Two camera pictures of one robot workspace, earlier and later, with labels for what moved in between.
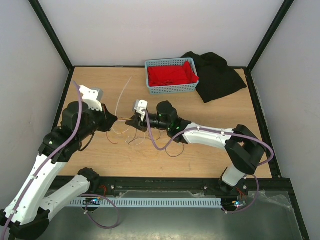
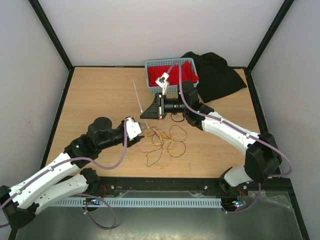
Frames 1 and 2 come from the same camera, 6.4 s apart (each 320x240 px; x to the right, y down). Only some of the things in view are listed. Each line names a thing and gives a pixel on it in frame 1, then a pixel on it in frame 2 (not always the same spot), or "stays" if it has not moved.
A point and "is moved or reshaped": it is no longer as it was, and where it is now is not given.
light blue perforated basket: (174, 88) stays
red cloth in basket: (160, 75) stays
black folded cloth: (216, 79) stays
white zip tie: (121, 95) → (139, 103)
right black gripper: (137, 122) → (156, 111)
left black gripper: (108, 119) → (130, 143)
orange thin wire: (116, 121) is moved or reshaped
